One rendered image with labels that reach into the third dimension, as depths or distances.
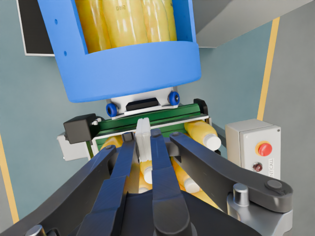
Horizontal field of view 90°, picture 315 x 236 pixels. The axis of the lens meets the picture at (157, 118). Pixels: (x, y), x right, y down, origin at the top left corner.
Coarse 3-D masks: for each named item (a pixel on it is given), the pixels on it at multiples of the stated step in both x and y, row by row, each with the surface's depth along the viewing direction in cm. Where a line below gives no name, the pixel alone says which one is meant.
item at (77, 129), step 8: (72, 120) 47; (80, 120) 46; (88, 120) 47; (96, 120) 52; (64, 128) 48; (72, 128) 46; (80, 128) 46; (88, 128) 47; (96, 128) 52; (64, 136) 47; (72, 136) 47; (80, 136) 47; (88, 136) 47
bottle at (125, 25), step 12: (108, 0) 25; (120, 0) 24; (132, 0) 25; (108, 12) 25; (120, 12) 25; (132, 12) 25; (108, 24) 26; (120, 24) 25; (132, 24) 26; (144, 24) 28; (120, 36) 26; (132, 36) 26; (144, 36) 27
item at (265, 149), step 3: (264, 144) 40; (267, 144) 40; (261, 147) 40; (264, 147) 40; (267, 147) 40; (270, 147) 40; (258, 150) 40; (261, 150) 40; (264, 150) 40; (267, 150) 40; (270, 150) 40; (261, 153) 40; (264, 153) 40; (267, 153) 40
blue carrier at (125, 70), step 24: (48, 0) 22; (72, 0) 20; (48, 24) 24; (72, 24) 21; (192, 24) 32; (72, 48) 22; (120, 48) 21; (144, 48) 21; (168, 48) 23; (192, 48) 26; (72, 72) 24; (96, 72) 22; (120, 72) 22; (144, 72) 22; (168, 72) 23; (192, 72) 26; (72, 96) 26; (96, 96) 23; (120, 96) 23
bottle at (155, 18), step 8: (144, 0) 29; (152, 0) 29; (160, 0) 30; (144, 8) 29; (152, 8) 29; (160, 8) 30; (144, 16) 30; (152, 16) 29; (160, 16) 30; (152, 24) 30; (160, 24) 30; (152, 32) 30; (160, 32) 30; (168, 32) 32; (152, 40) 30; (160, 40) 31; (168, 40) 32
